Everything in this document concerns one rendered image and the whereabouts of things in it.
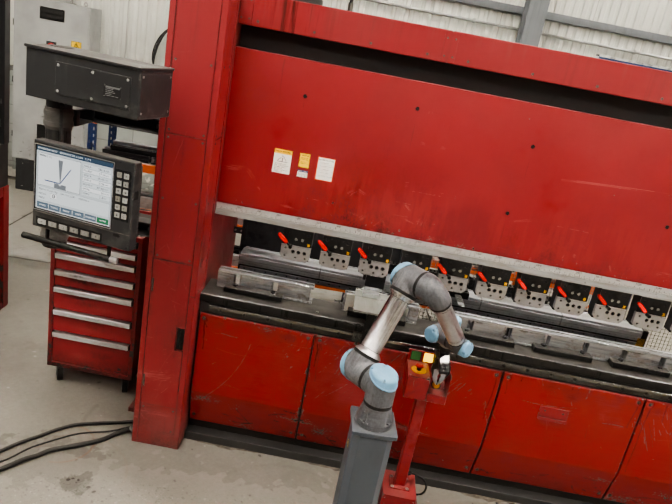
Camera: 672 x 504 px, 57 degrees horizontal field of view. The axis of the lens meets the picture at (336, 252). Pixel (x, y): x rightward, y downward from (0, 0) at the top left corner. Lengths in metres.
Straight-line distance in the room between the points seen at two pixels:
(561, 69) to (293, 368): 1.91
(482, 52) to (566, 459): 2.11
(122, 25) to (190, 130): 4.72
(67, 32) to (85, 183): 4.81
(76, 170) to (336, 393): 1.67
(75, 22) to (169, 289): 4.64
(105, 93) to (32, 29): 4.97
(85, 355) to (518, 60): 2.79
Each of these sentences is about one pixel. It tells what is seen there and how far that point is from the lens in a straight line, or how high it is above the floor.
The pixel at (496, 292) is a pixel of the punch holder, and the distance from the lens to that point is 3.18.
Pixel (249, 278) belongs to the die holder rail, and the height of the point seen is 0.95.
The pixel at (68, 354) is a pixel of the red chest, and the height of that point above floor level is 0.21.
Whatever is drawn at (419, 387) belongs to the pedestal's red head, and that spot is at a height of 0.73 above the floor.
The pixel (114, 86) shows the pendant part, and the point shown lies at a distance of 2.49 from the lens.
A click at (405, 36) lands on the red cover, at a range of 2.89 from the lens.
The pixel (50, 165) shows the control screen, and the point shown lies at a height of 1.51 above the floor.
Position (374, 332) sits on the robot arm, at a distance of 2.49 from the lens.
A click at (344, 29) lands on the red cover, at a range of 2.90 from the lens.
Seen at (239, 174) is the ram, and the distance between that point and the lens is 3.03.
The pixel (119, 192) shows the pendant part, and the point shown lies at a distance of 2.51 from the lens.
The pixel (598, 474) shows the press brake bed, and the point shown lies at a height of 0.28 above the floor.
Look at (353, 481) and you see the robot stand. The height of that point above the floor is 0.54.
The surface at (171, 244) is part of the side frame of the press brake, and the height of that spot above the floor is 1.13.
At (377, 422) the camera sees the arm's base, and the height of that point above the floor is 0.82.
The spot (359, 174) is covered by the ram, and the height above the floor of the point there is 1.59.
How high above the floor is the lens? 2.15
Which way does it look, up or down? 18 degrees down
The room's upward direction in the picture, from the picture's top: 11 degrees clockwise
